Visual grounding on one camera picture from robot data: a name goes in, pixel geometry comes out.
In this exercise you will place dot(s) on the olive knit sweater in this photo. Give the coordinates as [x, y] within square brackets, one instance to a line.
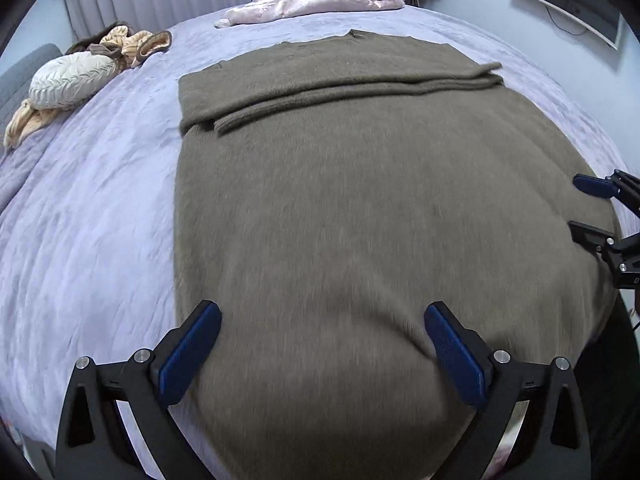
[350, 210]

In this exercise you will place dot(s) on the lilac plush blanket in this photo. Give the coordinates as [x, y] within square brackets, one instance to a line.
[100, 210]

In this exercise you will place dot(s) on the beige brown fleece garment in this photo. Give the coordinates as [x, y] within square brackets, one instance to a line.
[145, 42]

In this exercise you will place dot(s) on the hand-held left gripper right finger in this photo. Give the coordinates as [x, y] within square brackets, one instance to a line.
[452, 355]

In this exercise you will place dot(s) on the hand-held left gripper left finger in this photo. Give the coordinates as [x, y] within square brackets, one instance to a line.
[190, 350]

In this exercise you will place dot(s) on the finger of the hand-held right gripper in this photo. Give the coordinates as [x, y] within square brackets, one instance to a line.
[592, 185]
[590, 232]

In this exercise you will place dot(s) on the grey upholstered headboard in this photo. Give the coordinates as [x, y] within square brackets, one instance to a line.
[20, 75]

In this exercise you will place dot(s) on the person's black clothing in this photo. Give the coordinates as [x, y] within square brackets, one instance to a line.
[615, 385]

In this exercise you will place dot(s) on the pink satin quilted jacket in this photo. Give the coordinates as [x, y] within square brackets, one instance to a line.
[310, 2]

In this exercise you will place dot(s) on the round white pleated cushion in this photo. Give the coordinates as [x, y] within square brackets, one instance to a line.
[70, 80]

